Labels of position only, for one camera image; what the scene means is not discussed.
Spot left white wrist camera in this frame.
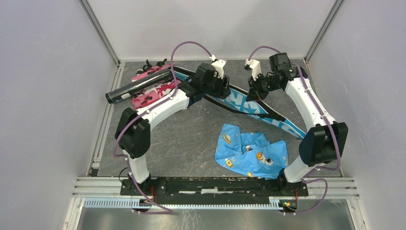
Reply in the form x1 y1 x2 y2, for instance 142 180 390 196
210 55 227 79

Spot black shuttlecock tube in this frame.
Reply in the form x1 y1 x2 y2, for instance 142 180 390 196
105 69 173 104

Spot pink camouflage shorts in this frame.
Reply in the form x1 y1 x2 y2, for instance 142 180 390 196
131 58 175 110

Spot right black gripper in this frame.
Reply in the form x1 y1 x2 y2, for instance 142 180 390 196
246 72 281 102

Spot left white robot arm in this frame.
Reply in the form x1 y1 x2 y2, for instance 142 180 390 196
115 59 230 195

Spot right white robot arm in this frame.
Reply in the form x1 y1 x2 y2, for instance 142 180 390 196
245 53 349 196

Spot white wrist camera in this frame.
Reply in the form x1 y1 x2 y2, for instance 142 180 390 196
210 55 227 79
244 59 261 81

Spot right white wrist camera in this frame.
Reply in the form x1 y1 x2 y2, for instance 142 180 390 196
244 59 261 81

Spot blue sport racket bag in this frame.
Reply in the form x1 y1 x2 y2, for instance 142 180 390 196
171 66 308 140

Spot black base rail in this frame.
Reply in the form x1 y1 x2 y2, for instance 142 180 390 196
120 177 309 214

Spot blue astronaut print cloth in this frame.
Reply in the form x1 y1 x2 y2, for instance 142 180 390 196
214 124 289 179

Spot purple cable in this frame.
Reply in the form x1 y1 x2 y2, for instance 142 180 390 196
247 46 341 215
113 41 216 215

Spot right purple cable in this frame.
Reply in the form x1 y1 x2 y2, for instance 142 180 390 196
247 46 341 215

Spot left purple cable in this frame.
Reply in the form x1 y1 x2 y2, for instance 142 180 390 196
113 41 216 215

